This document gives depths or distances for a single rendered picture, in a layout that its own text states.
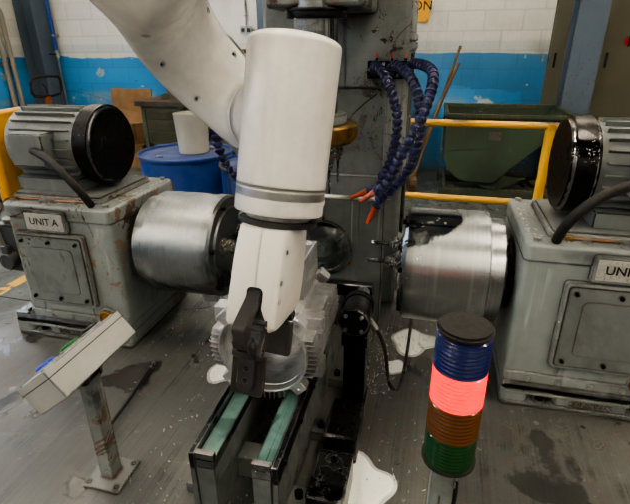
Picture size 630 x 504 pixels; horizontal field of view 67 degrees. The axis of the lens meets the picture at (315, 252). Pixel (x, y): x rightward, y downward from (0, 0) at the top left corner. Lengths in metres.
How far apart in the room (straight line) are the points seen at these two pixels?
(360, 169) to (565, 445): 0.77
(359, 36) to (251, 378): 0.94
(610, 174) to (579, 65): 4.96
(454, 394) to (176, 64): 0.43
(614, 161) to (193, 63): 0.75
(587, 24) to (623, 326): 5.05
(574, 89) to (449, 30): 1.49
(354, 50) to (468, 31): 4.91
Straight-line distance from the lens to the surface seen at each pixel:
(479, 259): 0.98
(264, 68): 0.42
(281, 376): 0.89
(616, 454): 1.10
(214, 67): 0.50
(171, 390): 1.13
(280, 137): 0.41
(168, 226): 1.13
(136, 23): 0.40
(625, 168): 1.01
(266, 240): 0.42
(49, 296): 1.35
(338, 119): 1.03
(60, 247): 1.26
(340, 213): 1.18
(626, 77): 6.35
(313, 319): 0.80
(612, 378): 1.12
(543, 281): 0.98
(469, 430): 0.59
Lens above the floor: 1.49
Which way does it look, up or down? 24 degrees down
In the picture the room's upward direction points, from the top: 1 degrees counter-clockwise
